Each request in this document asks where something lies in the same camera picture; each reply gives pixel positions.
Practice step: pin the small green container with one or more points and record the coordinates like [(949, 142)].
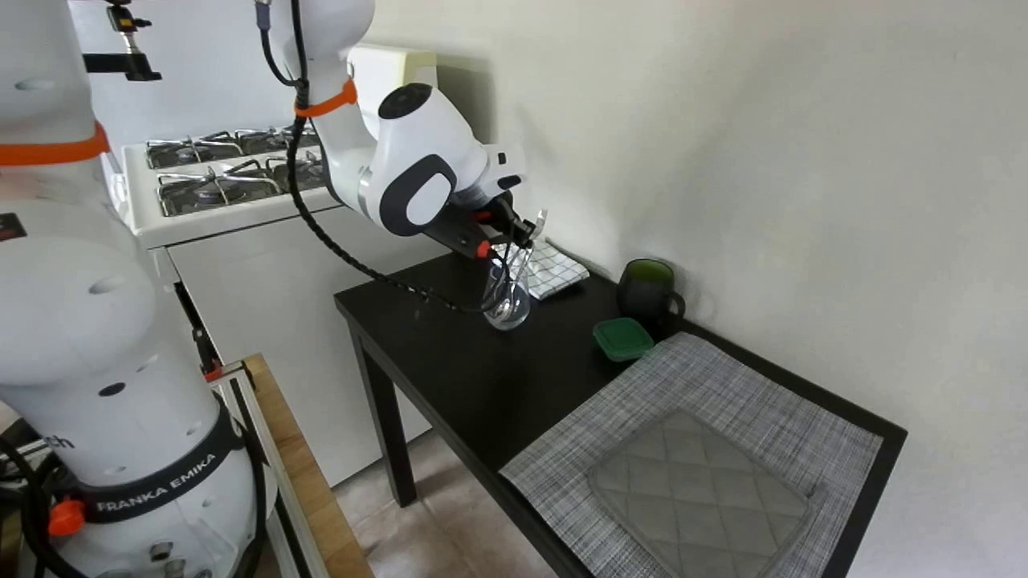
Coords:
[(620, 337)]

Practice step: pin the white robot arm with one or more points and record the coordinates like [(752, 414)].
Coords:
[(149, 477)]

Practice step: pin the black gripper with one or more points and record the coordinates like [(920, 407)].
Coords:
[(473, 231)]

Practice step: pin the grey woven placemat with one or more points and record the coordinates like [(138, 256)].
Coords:
[(804, 443)]

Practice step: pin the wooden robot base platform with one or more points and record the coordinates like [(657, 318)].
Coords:
[(305, 533)]

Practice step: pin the grey quilted pot holder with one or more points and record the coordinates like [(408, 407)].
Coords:
[(693, 502)]

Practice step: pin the black side table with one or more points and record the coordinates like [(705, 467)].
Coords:
[(493, 396)]

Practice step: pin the white checkered dish towel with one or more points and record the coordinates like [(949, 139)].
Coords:
[(552, 271)]

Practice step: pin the silver fork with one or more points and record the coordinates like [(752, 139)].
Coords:
[(518, 261)]

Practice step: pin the white stove with burners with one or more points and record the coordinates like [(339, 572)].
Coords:
[(260, 226)]

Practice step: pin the black camera on stand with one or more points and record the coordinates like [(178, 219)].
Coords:
[(124, 54)]

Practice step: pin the clear glass cup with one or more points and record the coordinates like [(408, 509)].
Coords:
[(512, 314)]

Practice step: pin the dark green mug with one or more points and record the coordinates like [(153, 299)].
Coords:
[(647, 294)]

